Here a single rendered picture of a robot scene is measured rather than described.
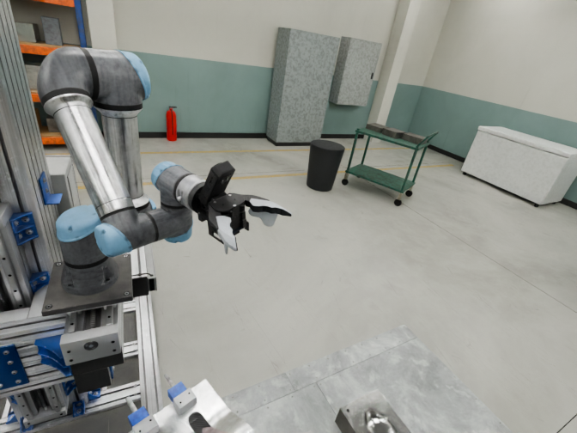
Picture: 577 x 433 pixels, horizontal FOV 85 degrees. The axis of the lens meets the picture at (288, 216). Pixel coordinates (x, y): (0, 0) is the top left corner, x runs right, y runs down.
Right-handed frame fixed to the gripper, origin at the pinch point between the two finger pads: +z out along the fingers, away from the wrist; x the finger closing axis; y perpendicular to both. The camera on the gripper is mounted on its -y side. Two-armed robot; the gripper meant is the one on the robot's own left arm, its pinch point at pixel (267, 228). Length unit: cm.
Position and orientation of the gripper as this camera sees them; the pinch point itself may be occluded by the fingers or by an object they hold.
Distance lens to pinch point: 59.3
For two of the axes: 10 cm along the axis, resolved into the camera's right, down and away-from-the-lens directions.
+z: 7.6, 4.1, -5.0
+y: -0.6, 8.2, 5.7
